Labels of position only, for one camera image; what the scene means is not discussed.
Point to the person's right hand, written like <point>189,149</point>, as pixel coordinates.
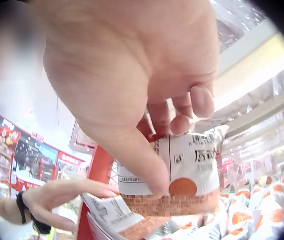
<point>122,65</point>

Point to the person's left hand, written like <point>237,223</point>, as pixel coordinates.
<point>44,200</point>

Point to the person's right fingers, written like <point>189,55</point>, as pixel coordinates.
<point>199,101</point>

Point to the person's left thumb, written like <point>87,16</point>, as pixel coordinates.
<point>61,223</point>

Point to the person's left fingers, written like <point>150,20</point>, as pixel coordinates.
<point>89,188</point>

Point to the person's right thumb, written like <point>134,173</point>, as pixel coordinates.
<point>134,160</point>

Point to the white printed packet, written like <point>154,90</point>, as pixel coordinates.
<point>107,208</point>

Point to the white orange snack packet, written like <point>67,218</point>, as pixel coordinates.
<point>194,172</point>

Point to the black wrist band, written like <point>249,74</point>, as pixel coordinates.
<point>21,207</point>

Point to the distant red shop display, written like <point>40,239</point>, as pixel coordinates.
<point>31,155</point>

